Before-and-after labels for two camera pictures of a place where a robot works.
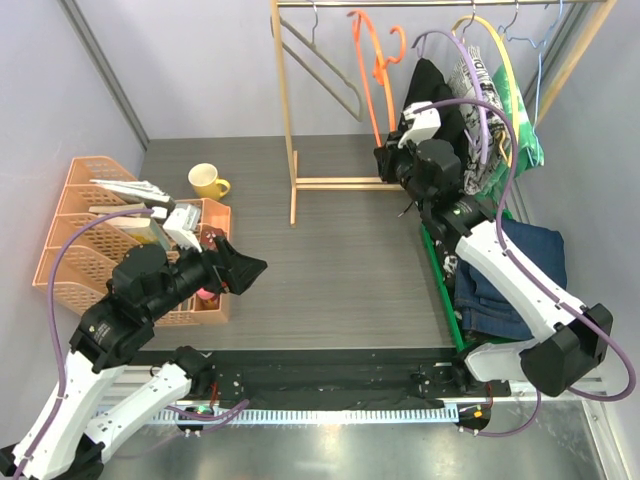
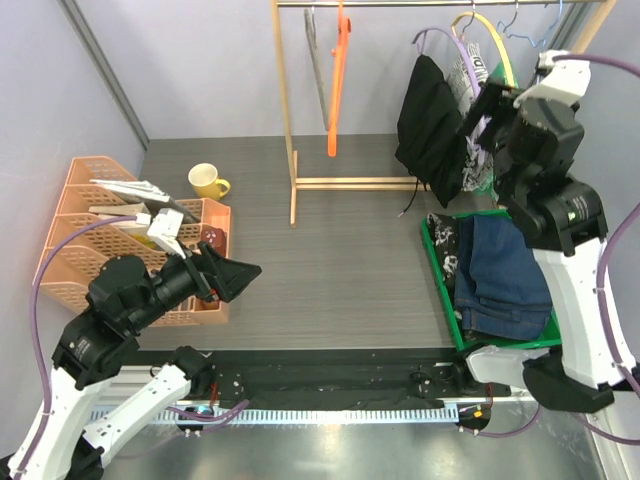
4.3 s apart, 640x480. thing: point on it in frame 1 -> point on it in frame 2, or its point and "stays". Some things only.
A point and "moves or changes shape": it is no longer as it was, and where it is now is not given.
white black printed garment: (483, 118) stays
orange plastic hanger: (379, 70) -> (344, 27)
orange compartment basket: (190, 312) stays
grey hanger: (313, 47) moves or changes shape
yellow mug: (203, 177) stays
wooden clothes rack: (321, 183) stays
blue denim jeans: (483, 304) stays
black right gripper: (387, 156) -> (495, 103)
